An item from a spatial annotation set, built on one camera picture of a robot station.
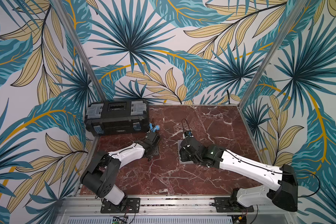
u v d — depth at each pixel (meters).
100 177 0.44
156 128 1.00
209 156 0.52
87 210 0.75
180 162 0.87
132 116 0.90
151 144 0.69
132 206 0.74
